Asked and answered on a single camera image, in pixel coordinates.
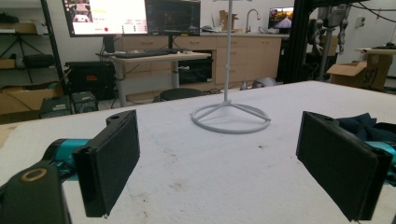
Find dark computer monitor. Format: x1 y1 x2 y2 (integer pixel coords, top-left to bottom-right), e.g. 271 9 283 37
144 0 202 37

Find black bag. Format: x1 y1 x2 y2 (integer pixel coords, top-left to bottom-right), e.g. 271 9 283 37
22 53 57 69

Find small monitor on counter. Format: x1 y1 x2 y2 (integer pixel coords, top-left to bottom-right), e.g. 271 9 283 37
268 7 294 35

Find wooden cabinet counter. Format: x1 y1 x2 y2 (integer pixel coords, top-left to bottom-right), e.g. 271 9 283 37
115 32 290 94

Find black metal shelf rack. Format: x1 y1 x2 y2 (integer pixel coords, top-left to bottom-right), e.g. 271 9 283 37
0 0 68 96

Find flat cardboard boxes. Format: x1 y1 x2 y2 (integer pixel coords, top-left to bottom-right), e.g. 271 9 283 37
0 83 64 116

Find bright computer monitor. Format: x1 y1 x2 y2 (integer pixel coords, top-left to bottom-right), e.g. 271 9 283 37
61 0 149 38

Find wooden standing desk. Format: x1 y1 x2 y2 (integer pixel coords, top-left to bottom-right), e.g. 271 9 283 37
96 50 213 108

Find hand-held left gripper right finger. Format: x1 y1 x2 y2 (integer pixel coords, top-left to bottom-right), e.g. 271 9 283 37
295 110 396 222

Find black cable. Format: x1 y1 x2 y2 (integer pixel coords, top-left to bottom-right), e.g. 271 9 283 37
347 1 396 24

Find white round-base pole stand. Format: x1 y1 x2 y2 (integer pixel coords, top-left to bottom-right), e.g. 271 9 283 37
191 0 272 135

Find dark computer unit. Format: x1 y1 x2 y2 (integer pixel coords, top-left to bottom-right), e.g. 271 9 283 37
38 94 75 119
70 91 99 114

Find black equipment case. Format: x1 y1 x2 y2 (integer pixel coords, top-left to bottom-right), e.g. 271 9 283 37
64 60 117 101

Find metal sink faucet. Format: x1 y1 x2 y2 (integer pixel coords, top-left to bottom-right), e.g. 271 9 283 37
244 8 262 35

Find dark blue cloth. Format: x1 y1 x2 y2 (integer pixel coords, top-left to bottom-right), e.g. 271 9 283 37
336 112 396 145

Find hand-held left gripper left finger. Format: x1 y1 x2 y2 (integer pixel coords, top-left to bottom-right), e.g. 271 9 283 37
43 109 141 218

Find black round stool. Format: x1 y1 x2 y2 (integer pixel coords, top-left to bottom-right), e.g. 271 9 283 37
159 87 205 103

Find black keyboard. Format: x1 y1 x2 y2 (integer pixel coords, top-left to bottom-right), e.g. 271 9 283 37
114 49 171 60

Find black metal frame post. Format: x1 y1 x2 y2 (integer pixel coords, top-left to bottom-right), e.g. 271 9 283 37
281 0 326 85

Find grey metal stand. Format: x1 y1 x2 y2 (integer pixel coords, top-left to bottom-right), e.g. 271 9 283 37
317 5 353 82

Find open cardboard box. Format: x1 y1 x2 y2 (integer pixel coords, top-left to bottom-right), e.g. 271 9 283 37
326 54 394 91

